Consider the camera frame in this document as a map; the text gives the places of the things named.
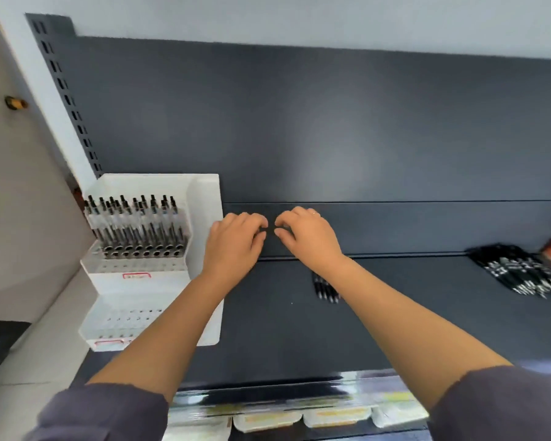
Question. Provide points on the dark grey shelf unit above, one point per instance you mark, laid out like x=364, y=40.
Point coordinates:
x=326, y=123

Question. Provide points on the person's right hand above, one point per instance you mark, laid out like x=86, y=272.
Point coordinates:
x=312, y=238

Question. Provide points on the grey sleeve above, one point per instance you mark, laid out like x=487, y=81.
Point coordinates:
x=500, y=404
x=101, y=413

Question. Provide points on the white slotted shelf upright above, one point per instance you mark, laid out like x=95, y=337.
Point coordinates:
x=69, y=101

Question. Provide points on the beige door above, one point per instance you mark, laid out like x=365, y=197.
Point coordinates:
x=23, y=202

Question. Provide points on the person's left hand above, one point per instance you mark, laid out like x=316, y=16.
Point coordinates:
x=232, y=250

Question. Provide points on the white tiered pen holder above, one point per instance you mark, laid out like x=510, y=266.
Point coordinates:
x=206, y=202

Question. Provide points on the grey right sleeve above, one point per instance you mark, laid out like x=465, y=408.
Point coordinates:
x=500, y=404

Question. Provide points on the person's right forearm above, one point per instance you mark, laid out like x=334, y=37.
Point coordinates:
x=413, y=326

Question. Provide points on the pile of clear black pens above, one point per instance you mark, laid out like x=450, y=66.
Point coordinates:
x=327, y=291

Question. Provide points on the person's left forearm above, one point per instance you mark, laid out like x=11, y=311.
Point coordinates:
x=165, y=335

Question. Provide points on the brass door knob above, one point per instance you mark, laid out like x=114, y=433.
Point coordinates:
x=16, y=103

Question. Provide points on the grey left sleeve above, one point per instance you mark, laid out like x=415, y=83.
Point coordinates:
x=101, y=413

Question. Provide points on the clear-barrel pen group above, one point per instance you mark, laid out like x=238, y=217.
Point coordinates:
x=137, y=225

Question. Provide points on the aligned bundle of black pens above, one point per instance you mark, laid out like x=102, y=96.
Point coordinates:
x=514, y=270

